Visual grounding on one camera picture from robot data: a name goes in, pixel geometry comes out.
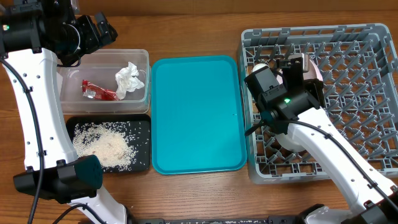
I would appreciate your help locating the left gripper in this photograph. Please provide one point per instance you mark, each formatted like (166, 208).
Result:
(93, 40)

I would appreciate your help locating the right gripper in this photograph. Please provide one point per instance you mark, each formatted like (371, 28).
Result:
(313, 86)

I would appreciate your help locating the white bowl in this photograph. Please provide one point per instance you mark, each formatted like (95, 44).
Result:
(313, 73)

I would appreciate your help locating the white paper cup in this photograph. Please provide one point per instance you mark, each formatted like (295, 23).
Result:
(260, 67)

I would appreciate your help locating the white napkin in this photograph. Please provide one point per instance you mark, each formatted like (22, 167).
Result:
(127, 80)

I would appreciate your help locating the red snack wrapper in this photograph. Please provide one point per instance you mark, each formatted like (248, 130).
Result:
(93, 91)

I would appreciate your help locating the large white plate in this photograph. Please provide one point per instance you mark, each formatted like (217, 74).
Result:
(294, 140)

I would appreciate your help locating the rice and food scraps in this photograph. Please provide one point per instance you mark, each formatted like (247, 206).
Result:
(105, 146)

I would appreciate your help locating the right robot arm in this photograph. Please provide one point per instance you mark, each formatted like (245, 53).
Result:
(289, 98)

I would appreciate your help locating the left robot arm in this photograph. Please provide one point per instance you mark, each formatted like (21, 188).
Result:
(38, 38)

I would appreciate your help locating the grey dishwasher rack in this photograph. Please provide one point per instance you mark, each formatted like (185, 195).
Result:
(358, 64)

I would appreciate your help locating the clear plastic bin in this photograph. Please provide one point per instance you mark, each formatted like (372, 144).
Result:
(100, 68)

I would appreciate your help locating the black tray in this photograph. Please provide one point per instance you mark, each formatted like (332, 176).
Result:
(141, 130)

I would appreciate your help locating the teal serving tray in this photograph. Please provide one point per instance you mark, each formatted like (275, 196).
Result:
(196, 116)

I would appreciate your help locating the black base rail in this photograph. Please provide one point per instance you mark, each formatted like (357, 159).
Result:
(275, 219)

